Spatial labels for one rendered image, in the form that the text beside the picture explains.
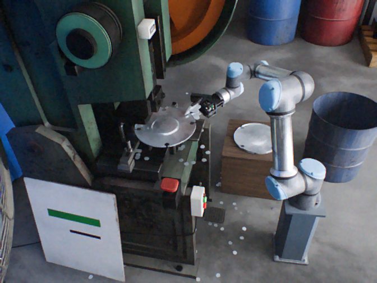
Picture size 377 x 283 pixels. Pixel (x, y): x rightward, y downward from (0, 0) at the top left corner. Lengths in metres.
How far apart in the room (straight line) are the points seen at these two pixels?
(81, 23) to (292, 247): 1.49
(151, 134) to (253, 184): 0.90
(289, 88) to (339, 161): 1.10
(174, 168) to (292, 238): 0.73
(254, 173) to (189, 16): 1.02
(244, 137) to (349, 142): 0.63
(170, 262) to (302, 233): 0.73
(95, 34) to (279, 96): 0.70
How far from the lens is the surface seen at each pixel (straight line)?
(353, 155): 2.36
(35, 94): 1.53
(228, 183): 2.23
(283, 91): 1.34
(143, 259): 2.02
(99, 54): 1.10
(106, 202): 1.63
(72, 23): 1.10
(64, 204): 1.79
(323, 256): 2.14
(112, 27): 1.09
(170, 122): 1.59
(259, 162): 2.07
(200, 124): 1.59
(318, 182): 1.60
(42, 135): 1.54
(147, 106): 1.45
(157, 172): 1.48
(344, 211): 2.38
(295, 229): 1.82
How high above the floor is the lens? 1.76
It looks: 41 degrees down
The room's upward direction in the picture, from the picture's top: 4 degrees counter-clockwise
